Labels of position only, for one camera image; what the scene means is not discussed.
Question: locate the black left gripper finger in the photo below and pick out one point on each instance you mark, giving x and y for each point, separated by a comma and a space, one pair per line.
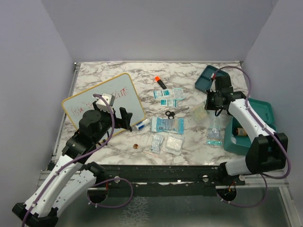
125, 124
125, 116

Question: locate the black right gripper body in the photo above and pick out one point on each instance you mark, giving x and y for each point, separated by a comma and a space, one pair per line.
212, 100

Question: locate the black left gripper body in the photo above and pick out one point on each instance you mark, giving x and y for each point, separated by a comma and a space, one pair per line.
107, 122

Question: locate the yellowish gauze packet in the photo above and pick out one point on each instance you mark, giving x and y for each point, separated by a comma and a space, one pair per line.
199, 112

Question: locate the large blue bandage packet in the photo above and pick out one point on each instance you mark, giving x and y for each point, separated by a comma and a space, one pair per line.
167, 125

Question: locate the amber medicine bottle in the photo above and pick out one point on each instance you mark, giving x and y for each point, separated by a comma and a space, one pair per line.
239, 132

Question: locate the white gauze packet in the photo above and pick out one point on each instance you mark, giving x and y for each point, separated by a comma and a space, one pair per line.
174, 144

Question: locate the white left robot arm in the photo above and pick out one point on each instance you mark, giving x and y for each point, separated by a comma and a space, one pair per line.
74, 155

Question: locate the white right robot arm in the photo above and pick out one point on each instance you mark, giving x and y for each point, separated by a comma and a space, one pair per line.
268, 148

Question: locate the teal medicine box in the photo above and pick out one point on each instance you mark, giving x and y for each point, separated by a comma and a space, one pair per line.
241, 144

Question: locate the white blue tube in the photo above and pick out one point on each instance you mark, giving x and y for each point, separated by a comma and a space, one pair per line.
139, 126

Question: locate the blue divided tray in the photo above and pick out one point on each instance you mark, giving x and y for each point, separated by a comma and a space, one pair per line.
204, 81

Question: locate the yellow framed whiteboard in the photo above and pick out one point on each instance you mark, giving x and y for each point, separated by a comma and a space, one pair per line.
121, 87

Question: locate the clear bag of plasters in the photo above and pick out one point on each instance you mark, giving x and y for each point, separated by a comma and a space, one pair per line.
154, 144

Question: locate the teal wipe packet upper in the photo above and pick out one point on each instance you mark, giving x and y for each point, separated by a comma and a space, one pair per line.
163, 94

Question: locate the teal wipe packet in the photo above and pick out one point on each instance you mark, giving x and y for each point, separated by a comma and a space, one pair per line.
168, 102
163, 94

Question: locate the white dressing packet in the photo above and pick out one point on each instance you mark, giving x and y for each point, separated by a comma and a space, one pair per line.
178, 93

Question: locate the clear packet teal strip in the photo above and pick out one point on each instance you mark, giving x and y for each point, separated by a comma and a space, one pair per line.
214, 136

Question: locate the teal wipe packet lower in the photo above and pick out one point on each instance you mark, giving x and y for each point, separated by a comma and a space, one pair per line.
168, 102

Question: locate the orange black highlighter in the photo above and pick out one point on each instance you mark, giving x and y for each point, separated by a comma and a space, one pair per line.
160, 82

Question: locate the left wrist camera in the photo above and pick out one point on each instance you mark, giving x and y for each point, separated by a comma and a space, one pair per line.
106, 103

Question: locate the black handled scissors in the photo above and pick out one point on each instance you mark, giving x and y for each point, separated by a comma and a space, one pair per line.
171, 114

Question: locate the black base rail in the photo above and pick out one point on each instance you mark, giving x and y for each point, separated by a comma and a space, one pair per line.
156, 181

